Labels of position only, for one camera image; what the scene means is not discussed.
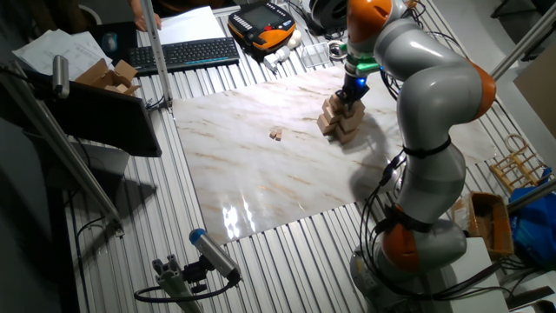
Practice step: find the white egg shaped object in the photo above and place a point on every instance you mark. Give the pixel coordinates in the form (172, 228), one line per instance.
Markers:
(295, 39)

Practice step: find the silver depth camera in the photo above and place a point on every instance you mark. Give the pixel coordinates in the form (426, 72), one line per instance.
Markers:
(61, 76)

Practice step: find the large brown cardboard box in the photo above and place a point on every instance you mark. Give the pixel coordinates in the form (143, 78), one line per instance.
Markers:
(499, 226)

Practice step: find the silver camera with blue cap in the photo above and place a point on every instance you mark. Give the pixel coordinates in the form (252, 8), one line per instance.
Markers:
(213, 254)

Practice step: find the large wooden cross block structure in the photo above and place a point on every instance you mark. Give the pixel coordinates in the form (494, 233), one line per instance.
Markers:
(341, 124)

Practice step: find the blue fabric bag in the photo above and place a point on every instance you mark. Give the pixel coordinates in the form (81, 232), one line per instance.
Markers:
(536, 230)

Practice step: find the black mouse pad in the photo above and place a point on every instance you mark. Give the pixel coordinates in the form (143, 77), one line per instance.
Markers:
(93, 43)

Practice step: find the bare person hand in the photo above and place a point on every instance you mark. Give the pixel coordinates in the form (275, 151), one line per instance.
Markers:
(135, 17)

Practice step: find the brown cardboard panel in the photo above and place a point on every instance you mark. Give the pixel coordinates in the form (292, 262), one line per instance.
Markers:
(538, 95)

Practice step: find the blank white paper sheet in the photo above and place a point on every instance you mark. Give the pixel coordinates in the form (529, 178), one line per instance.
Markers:
(191, 24)

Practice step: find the printed paper stack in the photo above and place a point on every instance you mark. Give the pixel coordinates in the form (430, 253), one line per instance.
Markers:
(56, 48)

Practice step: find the small metal bowl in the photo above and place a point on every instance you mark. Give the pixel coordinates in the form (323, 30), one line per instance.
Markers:
(335, 50)

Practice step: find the aluminium camera mount profile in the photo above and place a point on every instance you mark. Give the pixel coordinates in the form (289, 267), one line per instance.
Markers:
(174, 282)

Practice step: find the black computer keyboard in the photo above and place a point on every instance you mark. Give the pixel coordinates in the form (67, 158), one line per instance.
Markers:
(182, 54)

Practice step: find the wooden slat rack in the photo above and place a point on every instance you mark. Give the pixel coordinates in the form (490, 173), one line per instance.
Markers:
(519, 161)

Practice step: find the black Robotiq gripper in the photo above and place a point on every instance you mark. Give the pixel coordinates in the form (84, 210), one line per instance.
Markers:
(356, 87)

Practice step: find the green gripper mount plate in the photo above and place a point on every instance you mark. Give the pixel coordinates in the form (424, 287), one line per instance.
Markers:
(365, 66)

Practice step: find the black flat monitor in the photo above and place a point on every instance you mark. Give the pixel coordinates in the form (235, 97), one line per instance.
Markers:
(100, 117)

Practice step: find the dark computer mouse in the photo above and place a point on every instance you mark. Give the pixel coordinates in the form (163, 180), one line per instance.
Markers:
(110, 42)

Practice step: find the clear plastic box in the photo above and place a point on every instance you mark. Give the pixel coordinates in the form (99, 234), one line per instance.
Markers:
(315, 54)

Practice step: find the open brown cardboard box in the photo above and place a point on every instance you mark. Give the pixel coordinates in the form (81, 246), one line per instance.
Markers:
(97, 76)

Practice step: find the white marble pattern board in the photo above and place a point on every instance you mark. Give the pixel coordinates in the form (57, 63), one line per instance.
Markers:
(243, 182)

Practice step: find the black round spool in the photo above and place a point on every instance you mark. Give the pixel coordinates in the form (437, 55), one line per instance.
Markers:
(328, 13)

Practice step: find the aluminium frame strut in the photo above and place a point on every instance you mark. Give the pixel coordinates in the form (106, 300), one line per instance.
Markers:
(155, 52)
(65, 148)
(521, 45)
(532, 196)

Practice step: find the orange black teach pendant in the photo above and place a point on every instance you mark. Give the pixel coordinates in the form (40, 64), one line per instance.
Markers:
(260, 19)

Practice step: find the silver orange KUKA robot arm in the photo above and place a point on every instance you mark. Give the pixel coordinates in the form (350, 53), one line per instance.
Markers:
(434, 87)

